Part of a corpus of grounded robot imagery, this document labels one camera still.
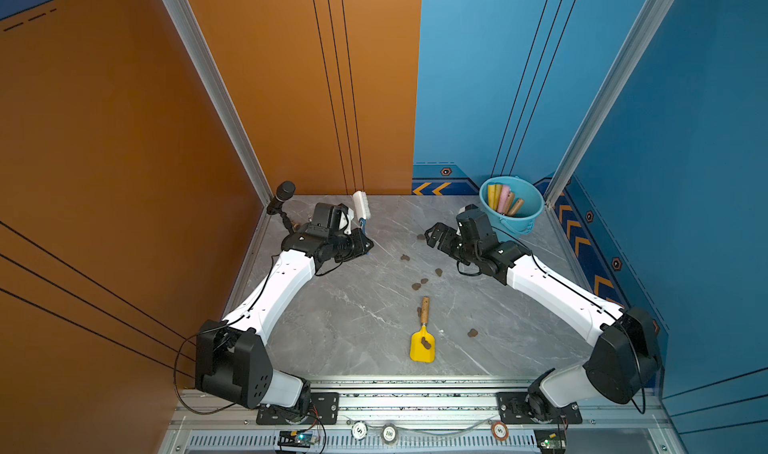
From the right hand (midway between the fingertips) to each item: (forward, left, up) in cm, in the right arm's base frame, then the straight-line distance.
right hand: (435, 239), depth 83 cm
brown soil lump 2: (+2, -3, -20) cm, 20 cm away
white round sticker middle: (-44, +12, -14) cm, 47 cm away
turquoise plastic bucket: (+9, -25, -6) cm, 27 cm away
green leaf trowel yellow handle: (+23, -24, -6) cm, 34 cm away
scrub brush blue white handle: (+6, +20, +6) cm, 22 cm away
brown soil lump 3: (-2, +2, -20) cm, 20 cm away
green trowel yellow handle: (+24, -22, -6) cm, 33 cm away
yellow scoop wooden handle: (-25, +5, -19) cm, 32 cm away
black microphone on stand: (+6, +40, +13) cm, 43 cm away
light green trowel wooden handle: (+22, -32, -11) cm, 40 cm away
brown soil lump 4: (-3, +5, -21) cm, 21 cm away
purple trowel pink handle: (+21, -25, -5) cm, 33 cm away
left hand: (-1, +17, 0) cm, 17 cm away
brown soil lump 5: (-19, -11, -20) cm, 30 cm away
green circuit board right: (-44, -26, -23) cm, 56 cm away
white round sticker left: (-42, +20, -20) cm, 51 cm away
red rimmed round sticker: (-42, -14, -21) cm, 49 cm away
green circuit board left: (-44, +35, -21) cm, 60 cm away
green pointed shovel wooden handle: (+22, -28, -8) cm, 36 cm away
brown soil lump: (+7, +8, -19) cm, 22 cm away
